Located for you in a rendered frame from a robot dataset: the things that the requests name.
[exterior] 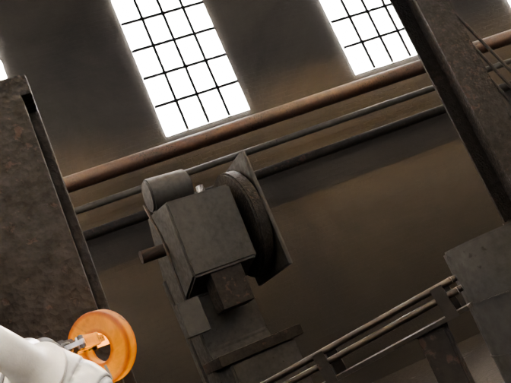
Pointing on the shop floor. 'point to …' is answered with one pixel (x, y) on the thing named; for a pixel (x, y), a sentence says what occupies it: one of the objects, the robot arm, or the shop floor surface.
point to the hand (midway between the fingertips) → (98, 340)
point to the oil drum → (488, 289)
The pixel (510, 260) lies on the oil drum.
